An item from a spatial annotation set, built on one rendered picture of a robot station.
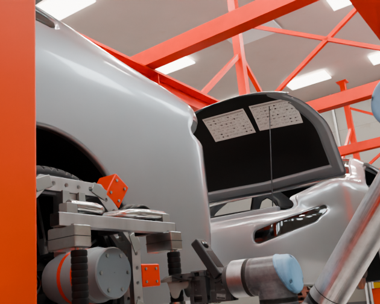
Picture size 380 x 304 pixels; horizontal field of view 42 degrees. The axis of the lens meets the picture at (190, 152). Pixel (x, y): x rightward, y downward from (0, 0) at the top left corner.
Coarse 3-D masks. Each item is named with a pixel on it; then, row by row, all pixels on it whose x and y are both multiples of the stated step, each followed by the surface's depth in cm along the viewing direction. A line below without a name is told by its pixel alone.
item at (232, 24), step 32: (256, 0) 468; (288, 0) 448; (352, 0) 405; (192, 32) 508; (224, 32) 486; (288, 32) 793; (128, 64) 529; (160, 64) 541; (192, 96) 630; (352, 96) 707; (352, 128) 1312
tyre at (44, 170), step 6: (36, 168) 140; (42, 168) 141; (48, 168) 143; (54, 168) 145; (36, 174) 139; (54, 174) 144; (60, 174) 146; (66, 174) 148; (72, 174) 151; (114, 246) 157
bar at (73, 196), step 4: (56, 196) 137; (72, 196) 138; (76, 196) 139; (56, 200) 137; (60, 200) 136; (56, 204) 137; (56, 208) 136; (56, 252) 133; (60, 252) 132; (64, 252) 131
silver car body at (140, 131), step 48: (48, 48) 160; (96, 48) 184; (48, 96) 154; (96, 96) 172; (144, 96) 196; (96, 144) 167; (144, 144) 188; (192, 144) 217; (144, 192) 182; (192, 192) 208; (144, 240) 175; (192, 240) 199; (144, 288) 169
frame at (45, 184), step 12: (36, 180) 128; (48, 180) 131; (60, 180) 135; (72, 180) 138; (36, 192) 127; (48, 192) 136; (72, 192) 137; (84, 192) 141; (96, 192) 144; (108, 204) 148; (120, 240) 154; (132, 240) 152; (132, 252) 151; (132, 264) 150; (132, 276) 149; (132, 288) 148; (120, 300) 150; (132, 300) 148
